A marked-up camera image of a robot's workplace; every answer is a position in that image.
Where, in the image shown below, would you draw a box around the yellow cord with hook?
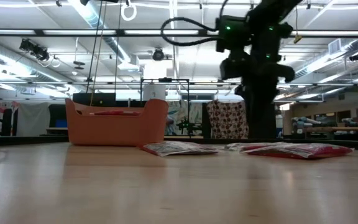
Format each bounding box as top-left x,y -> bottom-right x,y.
293,5 -> 303,45

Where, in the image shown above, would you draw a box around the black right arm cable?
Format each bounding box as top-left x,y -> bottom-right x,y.
160,16 -> 227,47

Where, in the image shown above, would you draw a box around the silver ceiling air duct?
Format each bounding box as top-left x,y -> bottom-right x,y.
68,0 -> 134,65

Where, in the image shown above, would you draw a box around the black table rim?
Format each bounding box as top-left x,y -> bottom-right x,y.
0,134 -> 358,152

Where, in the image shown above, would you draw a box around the small black tripod device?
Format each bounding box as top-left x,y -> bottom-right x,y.
175,117 -> 199,138

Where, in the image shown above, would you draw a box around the red popcorn bag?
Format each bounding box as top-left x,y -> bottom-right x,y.
89,109 -> 143,117
223,141 -> 289,153
242,142 -> 354,161
139,140 -> 220,157

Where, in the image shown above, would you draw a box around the wooden workbench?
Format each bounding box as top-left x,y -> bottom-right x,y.
302,125 -> 358,134

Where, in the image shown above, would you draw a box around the grey hanging cloth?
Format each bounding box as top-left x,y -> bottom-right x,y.
16,101 -> 51,137

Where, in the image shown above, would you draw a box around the brown patterned cloth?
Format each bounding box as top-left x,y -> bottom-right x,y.
206,100 -> 250,140

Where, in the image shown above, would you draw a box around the round black ceiling lamp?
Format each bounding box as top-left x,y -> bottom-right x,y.
152,47 -> 165,62

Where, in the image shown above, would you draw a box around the black hanging cable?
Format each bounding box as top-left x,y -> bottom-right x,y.
114,0 -> 122,94
86,0 -> 104,94

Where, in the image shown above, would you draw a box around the black ceiling camera rig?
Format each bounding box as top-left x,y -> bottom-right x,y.
19,38 -> 50,62

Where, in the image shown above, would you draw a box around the black cabinet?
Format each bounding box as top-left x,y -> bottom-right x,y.
248,101 -> 277,140

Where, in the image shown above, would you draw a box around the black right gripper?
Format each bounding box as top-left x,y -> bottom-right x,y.
219,50 -> 296,140

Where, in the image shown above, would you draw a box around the black monitor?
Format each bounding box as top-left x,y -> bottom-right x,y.
72,92 -> 117,108

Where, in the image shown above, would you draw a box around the black metal frame stand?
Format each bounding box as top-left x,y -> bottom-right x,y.
140,77 -> 191,138

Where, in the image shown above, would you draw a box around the white cylindrical bin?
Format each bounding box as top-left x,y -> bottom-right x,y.
142,83 -> 167,101

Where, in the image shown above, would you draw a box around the white hanging ring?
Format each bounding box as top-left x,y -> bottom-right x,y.
120,1 -> 138,22

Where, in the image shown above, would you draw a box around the orange plastic basket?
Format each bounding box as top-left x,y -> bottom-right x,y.
64,98 -> 170,147

